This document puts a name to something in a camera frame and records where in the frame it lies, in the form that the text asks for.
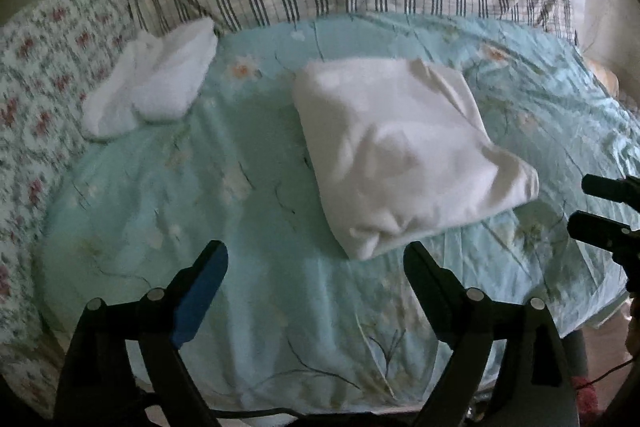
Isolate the small folded white cloth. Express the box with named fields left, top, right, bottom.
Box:
left=81, top=17, right=218, bottom=141

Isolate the large white garment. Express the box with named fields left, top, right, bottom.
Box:
left=292, top=57, right=539, bottom=260

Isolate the teal floral bed sheet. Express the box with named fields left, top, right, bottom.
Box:
left=37, top=14, right=639, bottom=412

